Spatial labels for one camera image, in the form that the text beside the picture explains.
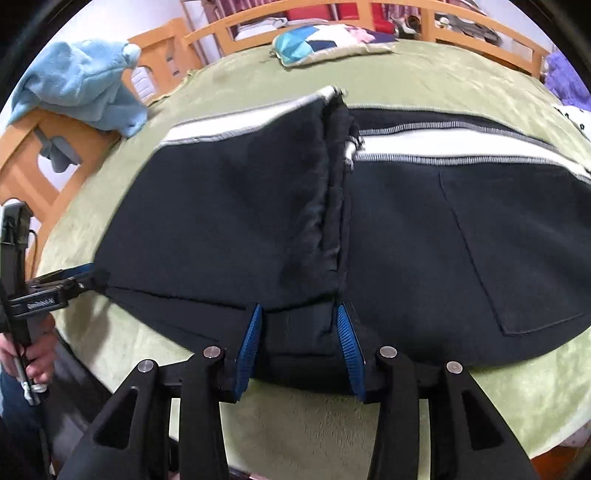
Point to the purple plush toy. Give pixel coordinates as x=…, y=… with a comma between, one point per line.
x=570, y=83

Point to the white floral pillow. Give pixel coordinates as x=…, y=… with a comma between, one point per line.
x=577, y=121

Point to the colourful geometric pillow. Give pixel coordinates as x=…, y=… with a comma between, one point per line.
x=314, y=44

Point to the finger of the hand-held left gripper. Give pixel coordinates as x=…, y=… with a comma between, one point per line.
x=69, y=279

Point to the green fleece blanket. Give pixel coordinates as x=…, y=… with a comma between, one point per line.
x=300, y=429

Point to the light blue plush blanket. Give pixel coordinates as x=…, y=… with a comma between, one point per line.
x=78, y=83

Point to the black pants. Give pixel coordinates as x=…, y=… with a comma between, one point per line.
x=207, y=207

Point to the red chair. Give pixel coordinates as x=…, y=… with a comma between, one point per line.
x=353, y=7
x=309, y=10

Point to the person's left hand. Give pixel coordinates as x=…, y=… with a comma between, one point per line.
x=39, y=355

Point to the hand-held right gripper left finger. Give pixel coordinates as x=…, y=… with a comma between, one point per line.
x=247, y=350

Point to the person's jeans leg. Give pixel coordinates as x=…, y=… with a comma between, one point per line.
x=11, y=392

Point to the pile of boxes and bags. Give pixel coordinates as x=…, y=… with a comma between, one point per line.
x=466, y=27

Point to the wooden bed frame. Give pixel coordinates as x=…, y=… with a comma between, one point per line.
x=23, y=161

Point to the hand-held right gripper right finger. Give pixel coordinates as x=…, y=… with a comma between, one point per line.
x=348, y=350

